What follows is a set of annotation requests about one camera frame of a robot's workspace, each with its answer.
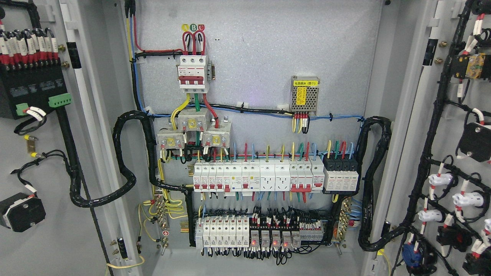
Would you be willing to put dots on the grey cabinet door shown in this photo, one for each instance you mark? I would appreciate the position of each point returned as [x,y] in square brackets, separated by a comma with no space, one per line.
[73,241]
[403,89]

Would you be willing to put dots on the current transformers cluster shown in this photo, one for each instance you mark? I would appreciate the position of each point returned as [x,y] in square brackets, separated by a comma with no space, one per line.
[195,127]

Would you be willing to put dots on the white socket breaker row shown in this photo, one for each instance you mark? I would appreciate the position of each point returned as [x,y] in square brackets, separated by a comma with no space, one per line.
[259,176]

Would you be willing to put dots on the metal mesh power supply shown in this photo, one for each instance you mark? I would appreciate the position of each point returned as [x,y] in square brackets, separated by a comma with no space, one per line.
[304,94]

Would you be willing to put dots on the red three-pole main breaker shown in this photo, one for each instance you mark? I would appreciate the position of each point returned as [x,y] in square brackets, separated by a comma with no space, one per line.
[194,73]

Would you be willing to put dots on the relay and terminal row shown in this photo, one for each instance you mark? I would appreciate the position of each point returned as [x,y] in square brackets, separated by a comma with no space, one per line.
[257,234]

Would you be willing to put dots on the black surge protector block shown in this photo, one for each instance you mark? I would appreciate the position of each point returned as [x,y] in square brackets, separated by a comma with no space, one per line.
[341,176]

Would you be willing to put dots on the brass ground terminal bar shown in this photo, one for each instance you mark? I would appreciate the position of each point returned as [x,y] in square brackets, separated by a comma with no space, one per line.
[161,222]

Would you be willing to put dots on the black digital power meter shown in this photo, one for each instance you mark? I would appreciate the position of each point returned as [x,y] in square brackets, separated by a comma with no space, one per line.
[42,87]

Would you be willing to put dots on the left door rotary switch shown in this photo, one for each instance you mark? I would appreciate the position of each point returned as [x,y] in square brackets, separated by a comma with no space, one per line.
[21,211]

